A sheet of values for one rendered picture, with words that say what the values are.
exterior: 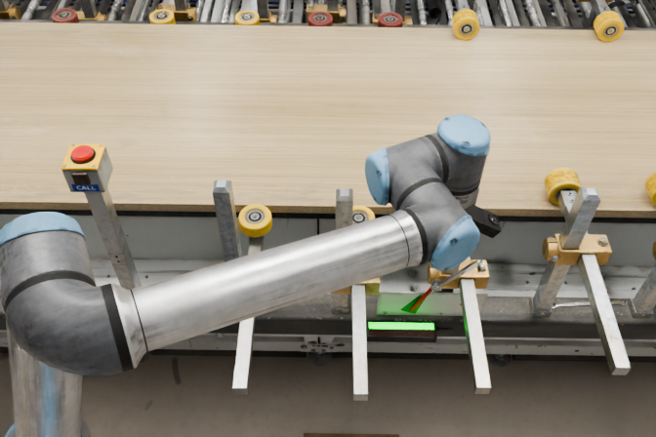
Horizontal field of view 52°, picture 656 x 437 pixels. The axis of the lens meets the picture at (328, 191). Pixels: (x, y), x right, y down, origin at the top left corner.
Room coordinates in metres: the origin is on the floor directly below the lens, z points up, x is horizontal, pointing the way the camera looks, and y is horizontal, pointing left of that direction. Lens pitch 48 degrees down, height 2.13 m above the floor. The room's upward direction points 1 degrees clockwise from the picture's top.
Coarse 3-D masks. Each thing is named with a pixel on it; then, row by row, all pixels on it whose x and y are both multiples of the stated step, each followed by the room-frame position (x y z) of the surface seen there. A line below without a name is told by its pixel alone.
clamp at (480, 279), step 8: (464, 264) 0.92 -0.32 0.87; (432, 272) 0.90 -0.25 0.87; (440, 272) 0.90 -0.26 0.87; (472, 272) 0.90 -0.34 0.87; (480, 272) 0.90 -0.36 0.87; (488, 272) 0.90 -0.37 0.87; (440, 280) 0.89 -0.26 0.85; (456, 280) 0.89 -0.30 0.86; (480, 280) 0.89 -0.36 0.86; (448, 288) 0.89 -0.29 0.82; (456, 288) 0.89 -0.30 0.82; (480, 288) 0.89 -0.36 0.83
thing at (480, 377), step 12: (468, 288) 0.87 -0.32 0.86; (468, 300) 0.83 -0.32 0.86; (468, 312) 0.80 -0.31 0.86; (468, 324) 0.77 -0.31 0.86; (480, 324) 0.77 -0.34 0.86; (468, 336) 0.75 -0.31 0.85; (480, 336) 0.74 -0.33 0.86; (468, 348) 0.73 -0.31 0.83; (480, 348) 0.71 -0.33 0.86; (480, 360) 0.68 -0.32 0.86; (480, 372) 0.66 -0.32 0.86; (480, 384) 0.63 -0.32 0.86
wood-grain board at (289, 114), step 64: (0, 64) 1.63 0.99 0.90; (64, 64) 1.63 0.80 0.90; (128, 64) 1.63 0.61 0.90; (192, 64) 1.64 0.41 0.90; (256, 64) 1.64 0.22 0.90; (320, 64) 1.64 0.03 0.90; (384, 64) 1.65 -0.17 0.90; (448, 64) 1.65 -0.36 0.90; (512, 64) 1.66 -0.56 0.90; (576, 64) 1.66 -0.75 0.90; (640, 64) 1.66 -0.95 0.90; (0, 128) 1.35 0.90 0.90; (64, 128) 1.35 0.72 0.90; (128, 128) 1.35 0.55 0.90; (192, 128) 1.35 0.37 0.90; (256, 128) 1.36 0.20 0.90; (320, 128) 1.36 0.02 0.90; (384, 128) 1.36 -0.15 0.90; (512, 128) 1.37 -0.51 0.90; (576, 128) 1.37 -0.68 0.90; (640, 128) 1.37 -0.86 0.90; (0, 192) 1.11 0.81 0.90; (64, 192) 1.11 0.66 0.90; (128, 192) 1.11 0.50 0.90; (192, 192) 1.12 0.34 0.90; (256, 192) 1.12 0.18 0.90; (320, 192) 1.12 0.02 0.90; (512, 192) 1.13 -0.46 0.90; (640, 192) 1.13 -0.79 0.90
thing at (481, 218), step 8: (472, 208) 0.85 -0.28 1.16; (480, 208) 0.86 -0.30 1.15; (472, 216) 0.82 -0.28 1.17; (480, 216) 0.83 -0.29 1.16; (488, 216) 0.84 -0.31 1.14; (496, 216) 0.85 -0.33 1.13; (480, 224) 0.81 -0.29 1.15; (488, 224) 0.82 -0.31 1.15; (496, 224) 0.82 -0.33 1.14; (480, 232) 0.81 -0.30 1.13; (488, 232) 0.81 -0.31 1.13; (496, 232) 0.81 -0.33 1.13
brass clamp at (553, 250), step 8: (544, 240) 0.94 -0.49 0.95; (552, 240) 0.92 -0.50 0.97; (584, 240) 0.92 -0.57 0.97; (592, 240) 0.92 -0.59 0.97; (544, 248) 0.92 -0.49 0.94; (552, 248) 0.90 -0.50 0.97; (560, 248) 0.90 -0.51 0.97; (584, 248) 0.90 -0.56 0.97; (592, 248) 0.90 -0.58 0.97; (600, 248) 0.90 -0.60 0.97; (608, 248) 0.90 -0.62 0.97; (544, 256) 0.91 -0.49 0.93; (552, 256) 0.89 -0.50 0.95; (560, 256) 0.89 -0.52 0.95; (568, 256) 0.89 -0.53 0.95; (576, 256) 0.89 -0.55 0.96; (600, 256) 0.89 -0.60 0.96; (608, 256) 0.89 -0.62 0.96; (576, 264) 0.89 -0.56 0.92; (600, 264) 0.89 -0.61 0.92
